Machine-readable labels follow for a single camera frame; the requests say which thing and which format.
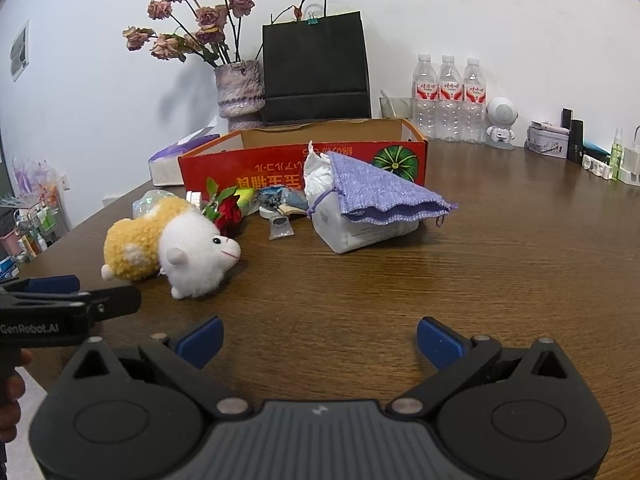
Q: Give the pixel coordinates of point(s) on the clear water bottle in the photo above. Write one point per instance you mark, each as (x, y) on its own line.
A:
(425, 105)
(474, 107)
(450, 105)

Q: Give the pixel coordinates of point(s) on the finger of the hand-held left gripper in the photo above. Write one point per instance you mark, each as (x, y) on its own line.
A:
(120, 300)
(50, 284)

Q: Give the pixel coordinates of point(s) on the red artificial rose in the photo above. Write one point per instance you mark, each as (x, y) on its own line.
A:
(231, 210)

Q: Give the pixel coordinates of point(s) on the green tissue packet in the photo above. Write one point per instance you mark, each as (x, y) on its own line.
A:
(246, 197)

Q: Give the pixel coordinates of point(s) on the small clear plastic bag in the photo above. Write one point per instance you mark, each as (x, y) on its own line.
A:
(280, 229)

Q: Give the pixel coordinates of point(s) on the yellow and white plush toy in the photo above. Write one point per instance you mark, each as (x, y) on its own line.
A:
(190, 250)

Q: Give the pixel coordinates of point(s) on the small silver cap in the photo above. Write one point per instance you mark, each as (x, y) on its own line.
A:
(194, 197)

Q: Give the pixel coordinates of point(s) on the clear glass cup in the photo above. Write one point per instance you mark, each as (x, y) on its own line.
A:
(395, 107)

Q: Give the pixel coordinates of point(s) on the person's left hand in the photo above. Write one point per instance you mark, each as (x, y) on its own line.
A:
(11, 390)

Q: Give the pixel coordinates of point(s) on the small printed tin box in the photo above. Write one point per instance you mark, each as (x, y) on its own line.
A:
(547, 142)

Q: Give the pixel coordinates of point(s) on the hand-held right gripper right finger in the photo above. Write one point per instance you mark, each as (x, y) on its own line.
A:
(440, 342)

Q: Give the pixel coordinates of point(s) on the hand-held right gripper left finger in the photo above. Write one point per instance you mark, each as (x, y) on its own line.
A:
(202, 342)

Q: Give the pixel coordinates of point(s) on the purple knitted pouch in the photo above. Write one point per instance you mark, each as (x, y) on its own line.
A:
(375, 190)

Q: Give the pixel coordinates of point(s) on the blue snack packet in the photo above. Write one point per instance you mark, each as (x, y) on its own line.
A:
(272, 195)

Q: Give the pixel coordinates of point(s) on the cluttered storage shelf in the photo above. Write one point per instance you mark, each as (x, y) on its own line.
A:
(30, 220)

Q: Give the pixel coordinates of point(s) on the purple tissue pack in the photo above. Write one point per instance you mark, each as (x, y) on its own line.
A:
(165, 167)

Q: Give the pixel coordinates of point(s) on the green spray bottle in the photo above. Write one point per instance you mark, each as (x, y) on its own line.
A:
(616, 155)

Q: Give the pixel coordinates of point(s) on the wall notice sheet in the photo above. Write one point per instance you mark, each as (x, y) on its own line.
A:
(20, 52)

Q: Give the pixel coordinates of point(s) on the gold foil packet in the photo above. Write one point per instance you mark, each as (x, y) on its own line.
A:
(294, 209)

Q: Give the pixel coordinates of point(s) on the white plastic packet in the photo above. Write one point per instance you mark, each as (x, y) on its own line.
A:
(345, 232)

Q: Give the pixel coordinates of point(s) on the white tape roll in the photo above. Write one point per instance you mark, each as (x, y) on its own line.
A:
(267, 211)

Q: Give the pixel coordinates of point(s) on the white robot figure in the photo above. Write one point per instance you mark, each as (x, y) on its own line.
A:
(501, 115)

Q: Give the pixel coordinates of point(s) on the teal flat item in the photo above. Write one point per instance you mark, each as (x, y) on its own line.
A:
(597, 149)

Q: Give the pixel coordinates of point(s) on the dried rose bouquet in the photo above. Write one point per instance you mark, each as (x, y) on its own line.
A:
(205, 15)

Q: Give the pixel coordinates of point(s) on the black rectangular box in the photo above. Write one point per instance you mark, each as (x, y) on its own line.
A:
(576, 142)

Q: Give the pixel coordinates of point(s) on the purple ceramic vase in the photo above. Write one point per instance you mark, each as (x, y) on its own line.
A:
(240, 90)

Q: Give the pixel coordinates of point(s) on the teal binder clip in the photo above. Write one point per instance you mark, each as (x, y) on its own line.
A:
(313, 20)

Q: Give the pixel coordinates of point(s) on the red cardboard box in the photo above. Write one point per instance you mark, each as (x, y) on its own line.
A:
(280, 170)

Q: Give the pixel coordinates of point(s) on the black paper bag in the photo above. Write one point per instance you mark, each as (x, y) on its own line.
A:
(315, 70)

